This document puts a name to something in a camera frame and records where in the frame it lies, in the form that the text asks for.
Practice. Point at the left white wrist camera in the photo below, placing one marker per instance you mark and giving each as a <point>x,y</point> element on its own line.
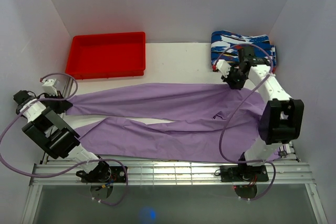
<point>50,86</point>

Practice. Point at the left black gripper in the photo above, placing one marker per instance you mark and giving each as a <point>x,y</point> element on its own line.
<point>63,105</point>

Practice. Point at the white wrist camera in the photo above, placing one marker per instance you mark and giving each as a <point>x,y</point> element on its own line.
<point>50,86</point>
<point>223,67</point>

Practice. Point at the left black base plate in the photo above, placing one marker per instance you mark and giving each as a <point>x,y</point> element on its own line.
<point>114,174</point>

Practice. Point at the red plastic tray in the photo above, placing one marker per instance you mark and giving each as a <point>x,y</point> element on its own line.
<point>107,56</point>

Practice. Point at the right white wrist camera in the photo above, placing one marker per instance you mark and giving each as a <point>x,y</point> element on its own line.
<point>223,67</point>

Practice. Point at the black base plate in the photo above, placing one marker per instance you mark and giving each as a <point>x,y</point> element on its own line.
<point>243,173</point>
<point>114,174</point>

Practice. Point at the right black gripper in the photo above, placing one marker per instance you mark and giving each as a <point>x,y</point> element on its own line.
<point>233,85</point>

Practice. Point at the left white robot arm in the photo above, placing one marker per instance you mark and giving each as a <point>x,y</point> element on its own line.
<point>55,137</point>

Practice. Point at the purple trousers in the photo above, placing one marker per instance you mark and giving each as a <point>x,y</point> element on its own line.
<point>184,122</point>

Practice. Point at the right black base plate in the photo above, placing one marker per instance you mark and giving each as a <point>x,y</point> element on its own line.
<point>243,173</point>

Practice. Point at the blue patterned folded trousers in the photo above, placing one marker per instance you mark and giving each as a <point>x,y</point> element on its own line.
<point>223,40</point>

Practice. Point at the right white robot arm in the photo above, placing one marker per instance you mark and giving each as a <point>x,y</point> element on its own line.
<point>279,124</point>

